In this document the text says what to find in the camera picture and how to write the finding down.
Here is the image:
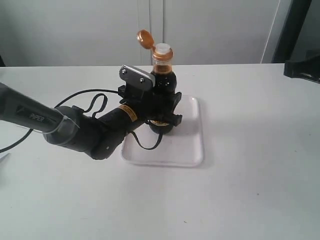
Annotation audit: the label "white rectangular plastic tray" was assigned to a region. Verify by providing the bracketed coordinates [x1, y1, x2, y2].
[120, 95, 204, 168]

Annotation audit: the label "dark soy sauce bottle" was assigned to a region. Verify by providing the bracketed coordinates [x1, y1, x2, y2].
[136, 29, 178, 135]

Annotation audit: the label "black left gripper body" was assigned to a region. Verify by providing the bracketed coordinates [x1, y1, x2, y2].
[118, 84, 175, 122]

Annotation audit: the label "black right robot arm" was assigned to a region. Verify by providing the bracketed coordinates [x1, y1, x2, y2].
[283, 50, 320, 84]

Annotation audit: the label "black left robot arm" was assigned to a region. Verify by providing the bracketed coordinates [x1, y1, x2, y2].
[0, 83, 182, 160]

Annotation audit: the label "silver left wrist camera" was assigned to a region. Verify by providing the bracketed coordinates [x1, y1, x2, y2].
[119, 65, 156, 92]

